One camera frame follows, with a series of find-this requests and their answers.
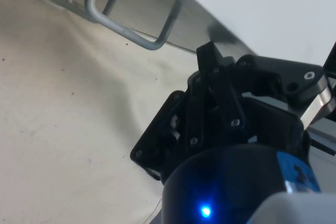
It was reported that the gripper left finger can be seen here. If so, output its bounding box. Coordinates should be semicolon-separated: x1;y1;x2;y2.
130;40;247;182

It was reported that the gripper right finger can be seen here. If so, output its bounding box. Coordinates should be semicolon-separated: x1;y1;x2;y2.
232;40;336;146

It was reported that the white chest of drawers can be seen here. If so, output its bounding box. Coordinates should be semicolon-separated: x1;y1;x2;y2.
0;0;336;154

